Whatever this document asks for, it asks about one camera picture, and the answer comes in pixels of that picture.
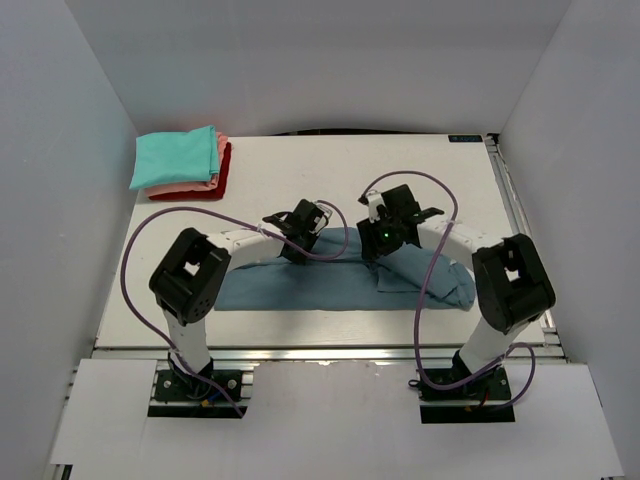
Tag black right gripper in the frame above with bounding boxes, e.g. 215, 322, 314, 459
356, 211, 403, 262

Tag blue t shirt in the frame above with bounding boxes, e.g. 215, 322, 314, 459
214, 228, 476, 311

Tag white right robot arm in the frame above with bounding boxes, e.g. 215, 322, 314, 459
357, 185, 556, 399

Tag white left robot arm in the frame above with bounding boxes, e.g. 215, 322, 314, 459
149, 200, 331, 399

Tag red folded t shirt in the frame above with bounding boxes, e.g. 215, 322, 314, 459
144, 135, 232, 201

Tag blue label sticker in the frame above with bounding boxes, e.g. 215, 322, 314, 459
448, 134, 484, 143

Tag pink folded t shirt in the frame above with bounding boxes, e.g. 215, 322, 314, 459
144, 133, 230, 198

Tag teal folded t shirt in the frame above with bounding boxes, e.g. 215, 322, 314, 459
129, 126, 220, 190

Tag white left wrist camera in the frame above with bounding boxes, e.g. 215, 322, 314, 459
312, 200, 333, 235

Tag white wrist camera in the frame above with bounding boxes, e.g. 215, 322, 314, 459
358, 189, 386, 223
312, 200, 333, 235

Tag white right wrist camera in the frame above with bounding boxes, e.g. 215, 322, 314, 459
358, 189, 386, 223

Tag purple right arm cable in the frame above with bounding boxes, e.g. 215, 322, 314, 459
360, 170, 537, 412

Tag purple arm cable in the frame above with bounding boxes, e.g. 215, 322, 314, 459
360, 170, 537, 412
121, 199, 350, 418

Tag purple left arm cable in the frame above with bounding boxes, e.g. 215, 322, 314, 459
121, 199, 350, 418

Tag aluminium table frame rail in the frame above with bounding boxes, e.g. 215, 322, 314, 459
484, 133, 567, 363

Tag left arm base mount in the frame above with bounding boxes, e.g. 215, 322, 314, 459
147, 357, 248, 420

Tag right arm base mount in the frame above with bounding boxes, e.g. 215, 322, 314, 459
408, 367, 516, 425

